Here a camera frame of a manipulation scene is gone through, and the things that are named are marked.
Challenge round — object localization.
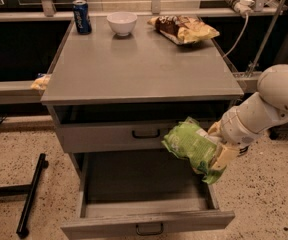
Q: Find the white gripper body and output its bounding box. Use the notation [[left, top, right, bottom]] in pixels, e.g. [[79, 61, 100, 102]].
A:
[[220, 106, 261, 149]]

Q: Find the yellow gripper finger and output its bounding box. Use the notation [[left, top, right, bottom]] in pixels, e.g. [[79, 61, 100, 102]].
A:
[[211, 143, 239, 170], [208, 121, 221, 136]]

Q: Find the green rice chip bag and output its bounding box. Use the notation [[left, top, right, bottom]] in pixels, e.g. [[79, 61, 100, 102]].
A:
[[162, 117, 225, 184]]

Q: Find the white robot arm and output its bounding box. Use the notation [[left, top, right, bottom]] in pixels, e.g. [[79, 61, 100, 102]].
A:
[[208, 64, 288, 170]]

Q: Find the yellow brown chip bag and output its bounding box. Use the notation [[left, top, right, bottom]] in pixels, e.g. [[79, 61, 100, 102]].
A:
[[148, 16, 220, 45]]

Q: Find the grey upper drawer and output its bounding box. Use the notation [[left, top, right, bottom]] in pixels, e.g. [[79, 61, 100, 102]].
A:
[[56, 120, 179, 153]]

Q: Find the grey drawer cabinet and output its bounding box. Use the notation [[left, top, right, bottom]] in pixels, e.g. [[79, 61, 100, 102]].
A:
[[40, 15, 245, 172]]

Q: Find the grey open middle drawer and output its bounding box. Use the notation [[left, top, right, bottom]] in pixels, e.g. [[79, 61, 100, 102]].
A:
[[61, 150, 235, 240]]

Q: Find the white bowl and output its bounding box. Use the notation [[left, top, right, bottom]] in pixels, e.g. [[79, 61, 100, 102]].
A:
[[107, 12, 137, 36]]

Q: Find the blue soda can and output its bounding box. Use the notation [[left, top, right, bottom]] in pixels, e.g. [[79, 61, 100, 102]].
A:
[[73, 0, 92, 34]]

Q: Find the black floor stand bar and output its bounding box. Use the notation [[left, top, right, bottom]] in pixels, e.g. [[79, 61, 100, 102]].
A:
[[0, 153, 49, 239]]

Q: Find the white power cable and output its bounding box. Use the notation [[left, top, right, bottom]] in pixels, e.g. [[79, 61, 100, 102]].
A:
[[221, 13, 250, 59]]

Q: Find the grey metal rail frame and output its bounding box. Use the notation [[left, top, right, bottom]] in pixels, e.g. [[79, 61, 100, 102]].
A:
[[0, 71, 261, 105]]

